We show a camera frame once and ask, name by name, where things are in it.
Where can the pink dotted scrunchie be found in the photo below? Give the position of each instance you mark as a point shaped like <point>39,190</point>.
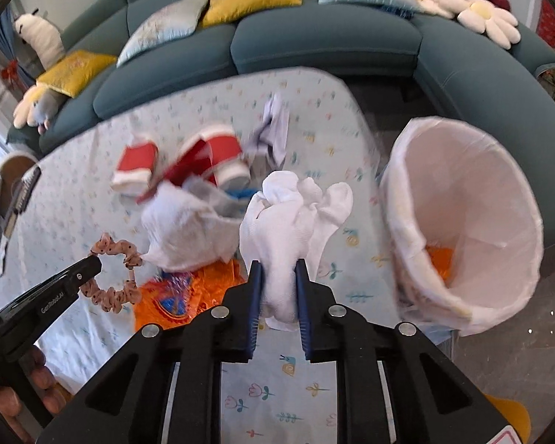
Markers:
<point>115,298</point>

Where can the red tassel ornament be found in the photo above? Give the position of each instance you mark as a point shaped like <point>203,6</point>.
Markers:
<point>11,73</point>

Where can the red white sock right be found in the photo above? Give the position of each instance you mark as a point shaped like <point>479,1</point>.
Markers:
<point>185,166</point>

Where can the blue plastic scrap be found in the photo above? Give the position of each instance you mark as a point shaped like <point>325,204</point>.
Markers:
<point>241,193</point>

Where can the white plush toy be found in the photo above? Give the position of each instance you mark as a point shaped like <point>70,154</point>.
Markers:
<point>39,39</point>

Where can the orange patterned cloth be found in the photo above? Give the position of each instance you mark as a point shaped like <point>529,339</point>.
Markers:
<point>166,305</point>

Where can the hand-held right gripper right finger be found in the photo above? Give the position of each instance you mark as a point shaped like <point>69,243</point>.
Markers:
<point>302,310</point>

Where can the red wall decoration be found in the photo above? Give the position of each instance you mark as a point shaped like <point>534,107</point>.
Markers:
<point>548,23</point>

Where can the teal sofa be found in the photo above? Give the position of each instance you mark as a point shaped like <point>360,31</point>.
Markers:
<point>323,41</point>

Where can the crumpled white paper towel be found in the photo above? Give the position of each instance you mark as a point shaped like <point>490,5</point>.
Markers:
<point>185,231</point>

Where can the orange wrapper scrap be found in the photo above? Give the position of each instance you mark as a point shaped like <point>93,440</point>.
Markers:
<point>439,263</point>

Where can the crumpled white purple paper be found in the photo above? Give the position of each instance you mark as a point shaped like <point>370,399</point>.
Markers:
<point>277,125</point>

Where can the person's left hand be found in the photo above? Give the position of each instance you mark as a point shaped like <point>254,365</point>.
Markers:
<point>44,379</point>

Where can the black remote control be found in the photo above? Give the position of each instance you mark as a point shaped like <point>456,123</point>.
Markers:
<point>25,189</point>

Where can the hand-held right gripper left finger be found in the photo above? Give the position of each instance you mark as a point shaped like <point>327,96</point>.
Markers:
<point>255,305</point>

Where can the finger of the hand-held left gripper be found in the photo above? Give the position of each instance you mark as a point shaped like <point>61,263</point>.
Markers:
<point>55,291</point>

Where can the cream and grey plush toy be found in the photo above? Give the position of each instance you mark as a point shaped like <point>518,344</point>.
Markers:
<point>37,104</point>

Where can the crushed red paper cup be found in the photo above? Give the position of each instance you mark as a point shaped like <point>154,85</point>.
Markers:
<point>136,159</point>

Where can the floral tablecloth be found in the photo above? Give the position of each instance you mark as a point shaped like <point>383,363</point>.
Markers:
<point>305,101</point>

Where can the yellow stool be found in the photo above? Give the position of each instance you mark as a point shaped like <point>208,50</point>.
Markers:
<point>511,418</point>

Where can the blue curtain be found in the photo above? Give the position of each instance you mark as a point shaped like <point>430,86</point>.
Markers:
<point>0,41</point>

